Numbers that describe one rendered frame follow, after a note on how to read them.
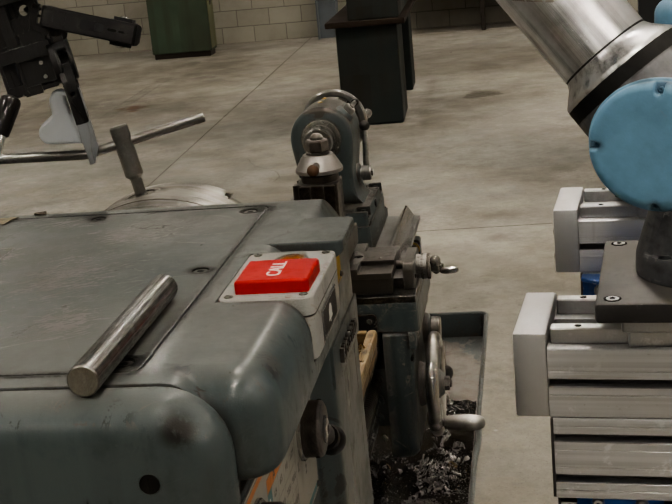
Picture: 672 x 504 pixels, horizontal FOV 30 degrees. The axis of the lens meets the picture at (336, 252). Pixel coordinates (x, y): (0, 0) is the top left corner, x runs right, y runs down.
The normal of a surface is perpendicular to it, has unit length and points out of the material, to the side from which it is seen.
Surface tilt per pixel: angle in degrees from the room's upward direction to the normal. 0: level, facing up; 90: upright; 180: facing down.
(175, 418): 48
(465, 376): 0
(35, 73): 86
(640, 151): 96
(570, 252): 90
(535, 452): 0
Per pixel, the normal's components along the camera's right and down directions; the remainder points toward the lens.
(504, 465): -0.08, -0.96
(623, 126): -0.40, 0.38
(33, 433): -0.16, -0.07
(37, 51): 0.18, 0.18
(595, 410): -0.24, 0.28
